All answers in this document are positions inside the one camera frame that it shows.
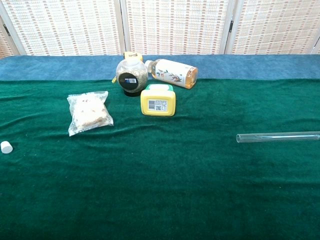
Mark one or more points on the transparent glass test tube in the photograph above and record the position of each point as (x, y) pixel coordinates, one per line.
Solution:
(275, 137)

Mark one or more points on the tea bottle white label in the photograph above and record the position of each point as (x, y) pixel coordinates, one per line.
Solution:
(175, 72)

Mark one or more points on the clear plastic snack bag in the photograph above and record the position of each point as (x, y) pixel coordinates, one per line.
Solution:
(90, 112)

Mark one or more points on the round clear jar black lid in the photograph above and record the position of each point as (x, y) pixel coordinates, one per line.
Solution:
(132, 72)

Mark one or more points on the yellow container green lid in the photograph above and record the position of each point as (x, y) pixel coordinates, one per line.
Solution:
(157, 105)

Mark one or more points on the white stopper cap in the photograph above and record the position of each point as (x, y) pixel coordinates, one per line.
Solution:
(6, 147)

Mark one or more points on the blue cloth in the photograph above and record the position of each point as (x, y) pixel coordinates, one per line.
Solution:
(62, 67)

